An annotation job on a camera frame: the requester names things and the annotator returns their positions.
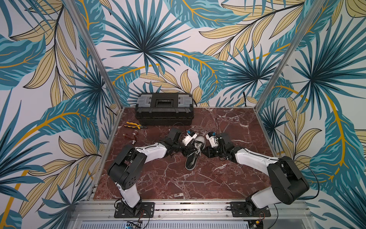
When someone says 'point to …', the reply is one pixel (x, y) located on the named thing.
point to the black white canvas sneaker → (191, 160)
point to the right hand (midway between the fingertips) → (203, 150)
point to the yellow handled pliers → (139, 126)
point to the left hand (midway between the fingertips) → (195, 150)
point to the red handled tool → (134, 140)
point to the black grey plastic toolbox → (164, 109)
